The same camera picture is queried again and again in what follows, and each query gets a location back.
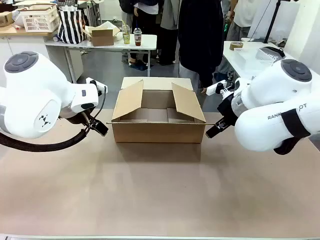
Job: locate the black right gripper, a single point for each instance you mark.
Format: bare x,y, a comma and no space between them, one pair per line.
228,107

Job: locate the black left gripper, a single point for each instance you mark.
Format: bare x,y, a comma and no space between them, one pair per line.
81,118

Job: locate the brown cardboard box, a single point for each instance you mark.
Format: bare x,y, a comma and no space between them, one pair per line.
157,132

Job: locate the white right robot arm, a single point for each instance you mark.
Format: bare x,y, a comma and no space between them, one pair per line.
270,105

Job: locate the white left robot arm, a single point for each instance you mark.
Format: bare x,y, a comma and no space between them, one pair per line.
32,100

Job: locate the small open cardboard box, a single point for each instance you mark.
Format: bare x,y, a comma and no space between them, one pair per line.
102,37

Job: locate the person's left hand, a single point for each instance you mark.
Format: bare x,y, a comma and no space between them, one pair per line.
204,91

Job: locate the brown packing tape roll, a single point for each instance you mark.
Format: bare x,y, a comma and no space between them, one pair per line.
236,46

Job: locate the white folding table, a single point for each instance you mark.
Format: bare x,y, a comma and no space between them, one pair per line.
75,44

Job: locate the clear plastic wrapped package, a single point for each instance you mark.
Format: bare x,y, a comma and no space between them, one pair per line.
270,53

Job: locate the person in black sweatshirt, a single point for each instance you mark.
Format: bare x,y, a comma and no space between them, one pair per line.
200,37

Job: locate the green drink plastic cup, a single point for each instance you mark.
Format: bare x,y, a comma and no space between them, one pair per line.
126,36

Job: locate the brown drink plastic cup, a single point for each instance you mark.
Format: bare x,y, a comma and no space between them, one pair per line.
137,37

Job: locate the person in grey top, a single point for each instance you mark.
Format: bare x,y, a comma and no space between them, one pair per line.
168,37

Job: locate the black white striped bag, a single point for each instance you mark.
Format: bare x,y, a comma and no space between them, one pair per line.
71,27

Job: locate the wooden top white cabinet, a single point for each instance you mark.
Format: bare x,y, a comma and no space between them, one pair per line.
25,45

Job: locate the person in white shirt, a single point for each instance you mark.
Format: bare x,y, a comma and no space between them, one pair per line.
241,15

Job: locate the white board panel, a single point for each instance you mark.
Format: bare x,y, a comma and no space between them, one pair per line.
262,17

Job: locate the person in dark clothes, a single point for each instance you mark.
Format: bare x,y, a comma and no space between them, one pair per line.
142,15

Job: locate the black stand pole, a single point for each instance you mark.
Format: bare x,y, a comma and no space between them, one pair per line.
273,20

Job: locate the white plastic crate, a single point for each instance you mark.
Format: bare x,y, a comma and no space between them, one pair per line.
40,21

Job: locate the small brown cardboard carton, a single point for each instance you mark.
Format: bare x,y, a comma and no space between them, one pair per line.
5,19

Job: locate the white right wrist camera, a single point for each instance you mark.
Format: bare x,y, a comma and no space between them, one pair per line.
213,88

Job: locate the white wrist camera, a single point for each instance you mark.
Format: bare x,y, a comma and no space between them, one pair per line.
213,88
96,85

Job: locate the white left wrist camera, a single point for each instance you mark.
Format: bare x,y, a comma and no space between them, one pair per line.
96,85

